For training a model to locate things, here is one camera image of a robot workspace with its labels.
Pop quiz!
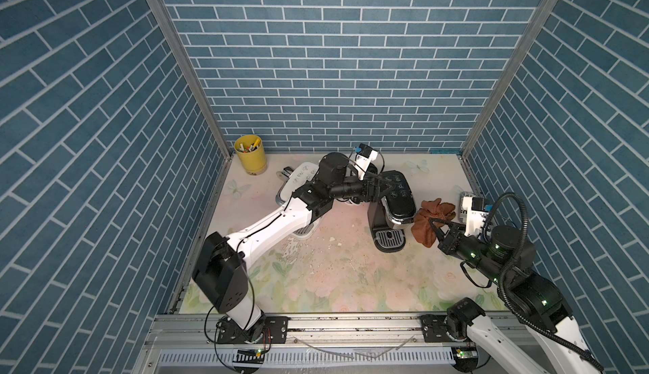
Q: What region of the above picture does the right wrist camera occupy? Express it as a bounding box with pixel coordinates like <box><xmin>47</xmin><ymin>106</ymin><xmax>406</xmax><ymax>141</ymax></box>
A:
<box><xmin>463</xmin><ymin>196</ymin><xmax>492</xmax><ymax>236</ymax></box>

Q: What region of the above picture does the metal corner post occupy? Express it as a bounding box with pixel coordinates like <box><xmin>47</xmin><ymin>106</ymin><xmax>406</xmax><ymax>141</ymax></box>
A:
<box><xmin>146</xmin><ymin>0</ymin><xmax>232</xmax><ymax>160</ymax></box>
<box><xmin>459</xmin><ymin>0</ymin><xmax>559</xmax><ymax>163</ymax></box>

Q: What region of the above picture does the white coffee machine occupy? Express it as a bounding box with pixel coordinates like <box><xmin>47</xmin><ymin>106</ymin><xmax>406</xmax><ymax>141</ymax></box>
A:
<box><xmin>275</xmin><ymin>162</ymin><xmax>319</xmax><ymax>240</ymax></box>

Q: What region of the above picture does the right metal corner post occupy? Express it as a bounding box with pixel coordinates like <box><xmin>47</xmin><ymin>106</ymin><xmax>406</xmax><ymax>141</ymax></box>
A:
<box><xmin>459</xmin><ymin>0</ymin><xmax>559</xmax><ymax>163</ymax></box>

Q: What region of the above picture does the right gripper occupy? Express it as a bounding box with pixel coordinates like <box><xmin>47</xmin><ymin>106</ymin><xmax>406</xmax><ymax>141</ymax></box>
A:
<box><xmin>427</xmin><ymin>215</ymin><xmax>505</xmax><ymax>286</ymax></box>

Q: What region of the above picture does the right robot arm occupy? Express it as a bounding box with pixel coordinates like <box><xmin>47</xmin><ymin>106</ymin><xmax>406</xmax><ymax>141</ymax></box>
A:
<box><xmin>427</xmin><ymin>213</ymin><xmax>603</xmax><ymax>373</ymax></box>

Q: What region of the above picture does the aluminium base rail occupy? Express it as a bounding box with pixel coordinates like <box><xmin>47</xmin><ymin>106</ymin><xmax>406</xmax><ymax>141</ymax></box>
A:
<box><xmin>131</xmin><ymin>310</ymin><xmax>579</xmax><ymax>374</ymax></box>

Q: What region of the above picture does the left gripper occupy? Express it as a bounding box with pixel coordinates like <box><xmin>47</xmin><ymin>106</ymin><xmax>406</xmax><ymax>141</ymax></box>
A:
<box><xmin>327</xmin><ymin>169</ymin><xmax>394</xmax><ymax>204</ymax></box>

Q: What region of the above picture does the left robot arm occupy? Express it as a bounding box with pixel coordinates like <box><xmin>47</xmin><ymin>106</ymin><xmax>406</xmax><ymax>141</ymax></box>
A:
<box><xmin>192</xmin><ymin>144</ymin><xmax>392</xmax><ymax>343</ymax></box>

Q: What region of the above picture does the brown cloth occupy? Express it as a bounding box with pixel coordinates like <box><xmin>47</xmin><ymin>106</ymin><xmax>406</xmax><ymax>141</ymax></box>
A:
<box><xmin>411</xmin><ymin>198</ymin><xmax>456</xmax><ymax>248</ymax></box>

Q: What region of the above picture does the left metal corner post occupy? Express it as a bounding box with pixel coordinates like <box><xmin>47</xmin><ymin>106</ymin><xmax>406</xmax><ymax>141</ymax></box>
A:
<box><xmin>146</xmin><ymin>0</ymin><xmax>232</xmax><ymax>160</ymax></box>

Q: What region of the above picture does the yellow pen cup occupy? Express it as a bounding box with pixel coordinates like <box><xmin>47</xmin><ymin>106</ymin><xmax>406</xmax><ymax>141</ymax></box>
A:
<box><xmin>234</xmin><ymin>135</ymin><xmax>267</xmax><ymax>176</ymax></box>

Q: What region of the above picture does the black coffee machine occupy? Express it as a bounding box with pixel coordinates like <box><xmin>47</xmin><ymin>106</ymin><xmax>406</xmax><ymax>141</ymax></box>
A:
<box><xmin>368</xmin><ymin>170</ymin><xmax>417</xmax><ymax>253</ymax></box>

